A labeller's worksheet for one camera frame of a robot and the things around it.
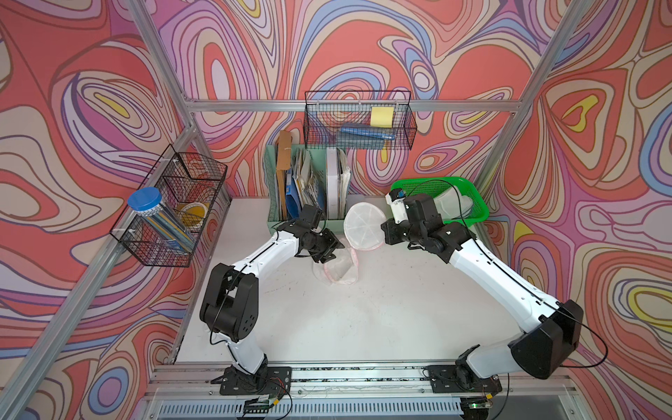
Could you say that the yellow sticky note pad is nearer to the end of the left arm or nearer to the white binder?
the white binder

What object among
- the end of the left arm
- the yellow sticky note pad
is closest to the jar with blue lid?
the end of the left arm

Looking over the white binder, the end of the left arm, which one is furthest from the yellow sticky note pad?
the end of the left arm

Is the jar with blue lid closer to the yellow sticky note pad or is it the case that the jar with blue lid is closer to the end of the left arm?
the end of the left arm

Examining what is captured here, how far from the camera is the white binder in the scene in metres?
0.95

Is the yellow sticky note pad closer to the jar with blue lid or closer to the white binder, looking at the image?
the white binder
